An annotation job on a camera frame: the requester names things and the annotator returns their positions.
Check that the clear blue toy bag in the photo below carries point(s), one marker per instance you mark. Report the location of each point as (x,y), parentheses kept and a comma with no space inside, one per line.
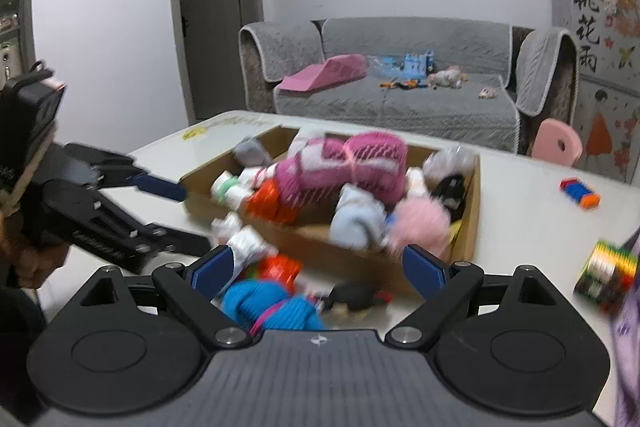
(385,64)

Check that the white rolled sock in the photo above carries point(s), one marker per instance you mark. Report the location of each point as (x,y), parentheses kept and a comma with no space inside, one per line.
(415,182)

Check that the white sock bundle red tie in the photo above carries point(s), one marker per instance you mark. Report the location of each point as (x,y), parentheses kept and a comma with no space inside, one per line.
(247,247)

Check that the blue toy castle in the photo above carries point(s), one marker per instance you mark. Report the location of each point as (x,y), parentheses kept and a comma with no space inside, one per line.
(417,63)

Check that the pink dotted sock bundle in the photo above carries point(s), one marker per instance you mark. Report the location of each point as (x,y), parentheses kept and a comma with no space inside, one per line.
(350,172)

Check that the yellow pipe cleaner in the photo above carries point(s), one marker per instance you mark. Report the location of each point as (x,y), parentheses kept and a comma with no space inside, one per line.
(454,234)

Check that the person's left hand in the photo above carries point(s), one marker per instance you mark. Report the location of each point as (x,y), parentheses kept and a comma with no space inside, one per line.
(35,267)

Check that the orange and black toy gun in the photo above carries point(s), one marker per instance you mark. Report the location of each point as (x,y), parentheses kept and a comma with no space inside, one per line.
(400,84)

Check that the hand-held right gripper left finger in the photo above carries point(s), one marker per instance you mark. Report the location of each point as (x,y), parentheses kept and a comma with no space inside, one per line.
(215,269)

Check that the black toy figure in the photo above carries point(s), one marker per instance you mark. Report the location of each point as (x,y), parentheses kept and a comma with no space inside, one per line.
(352,296)

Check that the white plush toy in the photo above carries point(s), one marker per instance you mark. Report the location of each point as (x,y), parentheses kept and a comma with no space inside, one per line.
(447,78)

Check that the colourful block cube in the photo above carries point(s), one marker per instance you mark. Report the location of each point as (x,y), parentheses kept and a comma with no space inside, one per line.
(605,272)

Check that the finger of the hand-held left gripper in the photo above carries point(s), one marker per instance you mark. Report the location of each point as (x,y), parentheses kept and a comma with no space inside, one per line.
(160,187)
(185,243)

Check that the white and green sock bundle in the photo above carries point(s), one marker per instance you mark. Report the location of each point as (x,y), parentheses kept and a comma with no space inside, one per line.
(225,187)

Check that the pink plastic chair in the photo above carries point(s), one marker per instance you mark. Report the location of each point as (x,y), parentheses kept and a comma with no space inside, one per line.
(555,142)

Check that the fridge with flower stickers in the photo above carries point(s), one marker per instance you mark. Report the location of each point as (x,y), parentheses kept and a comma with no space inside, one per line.
(600,57)

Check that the grey sock bundle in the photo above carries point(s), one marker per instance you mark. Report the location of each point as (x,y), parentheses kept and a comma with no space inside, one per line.
(250,152)

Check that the grey sofa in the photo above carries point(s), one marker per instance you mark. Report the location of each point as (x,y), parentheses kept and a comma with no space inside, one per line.
(425,112)

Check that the bubble wrap bundle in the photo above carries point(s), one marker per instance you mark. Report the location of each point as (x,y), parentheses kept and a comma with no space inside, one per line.
(445,162)

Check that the white desktop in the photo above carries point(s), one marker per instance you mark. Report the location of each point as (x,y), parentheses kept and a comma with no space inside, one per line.
(525,227)

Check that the shallow cardboard box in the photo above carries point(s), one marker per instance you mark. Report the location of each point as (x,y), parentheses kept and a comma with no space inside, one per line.
(350,259)

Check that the blue knit bundle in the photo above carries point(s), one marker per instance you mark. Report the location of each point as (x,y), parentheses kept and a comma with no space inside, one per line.
(260,302)

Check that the orange mesh bundle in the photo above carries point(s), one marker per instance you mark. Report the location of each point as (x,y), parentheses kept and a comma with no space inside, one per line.
(265,204)
(280,269)

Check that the small colourful block strip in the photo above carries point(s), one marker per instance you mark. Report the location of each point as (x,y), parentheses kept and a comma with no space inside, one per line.
(580,194)

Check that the pink fluffy ball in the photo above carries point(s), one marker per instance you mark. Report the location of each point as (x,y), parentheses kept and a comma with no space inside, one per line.
(420,222)

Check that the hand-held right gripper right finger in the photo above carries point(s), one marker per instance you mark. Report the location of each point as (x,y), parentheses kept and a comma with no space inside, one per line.
(425,272)

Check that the light blue sock bundle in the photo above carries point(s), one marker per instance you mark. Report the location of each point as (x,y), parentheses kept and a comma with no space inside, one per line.
(355,219)

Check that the dark door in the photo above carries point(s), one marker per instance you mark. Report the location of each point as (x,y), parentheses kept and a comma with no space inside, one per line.
(215,32)

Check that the black sock bundle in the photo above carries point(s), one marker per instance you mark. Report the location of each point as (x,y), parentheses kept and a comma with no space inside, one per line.
(450,189)

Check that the small plush toy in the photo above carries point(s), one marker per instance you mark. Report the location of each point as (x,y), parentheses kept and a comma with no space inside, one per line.
(487,94)

